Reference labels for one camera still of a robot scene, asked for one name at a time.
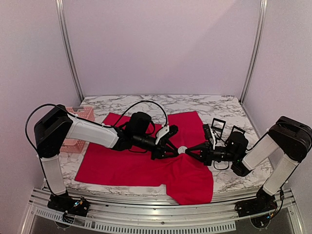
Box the aluminium post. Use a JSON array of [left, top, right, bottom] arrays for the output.
[[239, 0, 268, 105], [55, 0, 84, 103]]

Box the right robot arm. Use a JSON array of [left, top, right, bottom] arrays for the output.
[[185, 116, 312, 213]]

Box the red t-shirt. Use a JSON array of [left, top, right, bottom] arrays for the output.
[[74, 111, 215, 205]]

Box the black brooch box right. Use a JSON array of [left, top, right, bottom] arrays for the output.
[[232, 125, 246, 135]]

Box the black brooch box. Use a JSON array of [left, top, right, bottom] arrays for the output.
[[232, 125, 246, 135], [211, 118, 226, 140]]

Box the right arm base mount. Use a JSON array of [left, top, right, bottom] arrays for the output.
[[234, 194, 283, 229]]

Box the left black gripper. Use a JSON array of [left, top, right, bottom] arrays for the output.
[[133, 133, 179, 161]]

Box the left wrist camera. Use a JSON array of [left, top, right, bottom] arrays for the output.
[[155, 125, 178, 145]]

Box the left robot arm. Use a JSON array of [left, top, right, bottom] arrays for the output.
[[30, 104, 179, 212]]

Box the black brooch box left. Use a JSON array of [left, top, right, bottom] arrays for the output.
[[211, 118, 226, 140]]

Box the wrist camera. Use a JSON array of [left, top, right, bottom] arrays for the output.
[[155, 125, 178, 145], [203, 124, 216, 150]]

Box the green round brooch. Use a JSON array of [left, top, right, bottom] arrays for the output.
[[177, 146, 187, 154]]

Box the pink plastic basket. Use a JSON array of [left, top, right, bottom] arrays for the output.
[[60, 106, 95, 154]]

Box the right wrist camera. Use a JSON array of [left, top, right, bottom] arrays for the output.
[[203, 124, 216, 150]]

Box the right aluminium post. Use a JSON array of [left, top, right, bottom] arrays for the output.
[[239, 0, 268, 105]]

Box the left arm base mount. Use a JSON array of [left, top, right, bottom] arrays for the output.
[[47, 195, 90, 224]]

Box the left aluminium post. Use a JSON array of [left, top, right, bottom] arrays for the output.
[[55, 0, 84, 103]]

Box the aluminium front rail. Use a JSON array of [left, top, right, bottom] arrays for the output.
[[21, 188, 305, 234]]

